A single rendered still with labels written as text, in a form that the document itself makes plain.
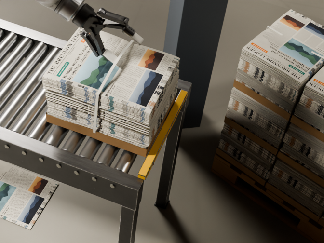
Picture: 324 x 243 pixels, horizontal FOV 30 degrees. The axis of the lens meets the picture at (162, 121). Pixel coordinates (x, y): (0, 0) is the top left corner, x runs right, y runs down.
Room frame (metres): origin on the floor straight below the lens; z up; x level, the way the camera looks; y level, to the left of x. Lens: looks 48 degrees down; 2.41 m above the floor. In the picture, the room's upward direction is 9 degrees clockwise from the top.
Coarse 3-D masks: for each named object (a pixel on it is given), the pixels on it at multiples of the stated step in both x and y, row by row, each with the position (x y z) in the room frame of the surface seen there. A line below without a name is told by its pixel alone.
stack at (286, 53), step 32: (288, 32) 2.03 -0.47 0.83; (320, 32) 2.06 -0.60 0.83; (256, 64) 1.85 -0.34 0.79; (288, 64) 1.83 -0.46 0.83; (320, 64) 1.86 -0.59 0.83; (288, 96) 1.75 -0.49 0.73; (320, 96) 1.69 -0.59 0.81; (224, 128) 1.89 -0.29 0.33; (256, 128) 1.80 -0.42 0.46; (288, 128) 1.73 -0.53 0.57; (320, 128) 1.66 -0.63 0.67; (224, 160) 1.86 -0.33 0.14; (256, 160) 1.78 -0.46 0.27; (320, 160) 1.63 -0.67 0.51; (288, 192) 1.67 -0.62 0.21; (320, 192) 1.60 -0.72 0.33; (288, 224) 1.63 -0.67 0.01
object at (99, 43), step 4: (92, 28) 1.47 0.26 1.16; (92, 32) 1.47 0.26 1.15; (92, 36) 1.47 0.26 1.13; (96, 36) 1.48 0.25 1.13; (96, 40) 1.47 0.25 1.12; (100, 40) 1.48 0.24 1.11; (96, 44) 1.47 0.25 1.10; (100, 44) 1.48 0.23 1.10; (100, 48) 1.47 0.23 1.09; (104, 48) 1.48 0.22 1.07; (100, 52) 1.46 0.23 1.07
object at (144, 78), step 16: (144, 48) 1.56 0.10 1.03; (128, 64) 1.47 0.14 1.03; (144, 64) 1.48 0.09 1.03; (160, 64) 1.49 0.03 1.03; (176, 64) 1.51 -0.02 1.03; (128, 80) 1.40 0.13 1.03; (144, 80) 1.41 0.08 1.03; (160, 80) 1.42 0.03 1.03; (176, 80) 1.52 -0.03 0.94; (112, 96) 1.32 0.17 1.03; (128, 96) 1.33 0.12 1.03; (144, 96) 1.34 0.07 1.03; (160, 96) 1.36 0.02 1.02; (112, 112) 1.30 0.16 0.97; (128, 112) 1.29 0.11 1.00; (144, 112) 1.28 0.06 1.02; (160, 112) 1.36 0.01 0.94; (112, 128) 1.31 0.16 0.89; (128, 128) 1.29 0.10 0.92; (144, 128) 1.28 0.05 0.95; (144, 144) 1.28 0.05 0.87
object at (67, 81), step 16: (80, 32) 1.59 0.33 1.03; (64, 48) 1.50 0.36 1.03; (80, 48) 1.51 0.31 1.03; (112, 48) 1.54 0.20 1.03; (64, 64) 1.43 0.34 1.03; (80, 64) 1.44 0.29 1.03; (96, 64) 1.45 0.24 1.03; (48, 80) 1.36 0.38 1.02; (64, 80) 1.35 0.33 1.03; (80, 80) 1.36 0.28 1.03; (48, 96) 1.36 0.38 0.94; (64, 96) 1.35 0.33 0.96; (80, 96) 1.33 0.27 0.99; (48, 112) 1.36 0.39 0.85; (64, 112) 1.35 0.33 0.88; (80, 112) 1.34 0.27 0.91
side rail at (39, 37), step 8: (0, 24) 1.84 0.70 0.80; (8, 24) 1.85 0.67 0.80; (16, 24) 1.85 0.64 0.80; (8, 32) 1.81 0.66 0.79; (16, 32) 1.80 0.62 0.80; (24, 32) 1.81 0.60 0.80; (32, 32) 1.82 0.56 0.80; (40, 32) 1.83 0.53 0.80; (0, 40) 1.82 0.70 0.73; (32, 40) 1.78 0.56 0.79; (40, 40) 1.78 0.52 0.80; (48, 40) 1.78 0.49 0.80; (56, 40) 1.79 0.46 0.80; (64, 40) 1.80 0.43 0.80; (32, 48) 1.78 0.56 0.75; (48, 48) 1.77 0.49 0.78; (184, 88) 1.64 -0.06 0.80; (176, 96) 1.63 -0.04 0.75; (184, 104) 1.62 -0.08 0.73
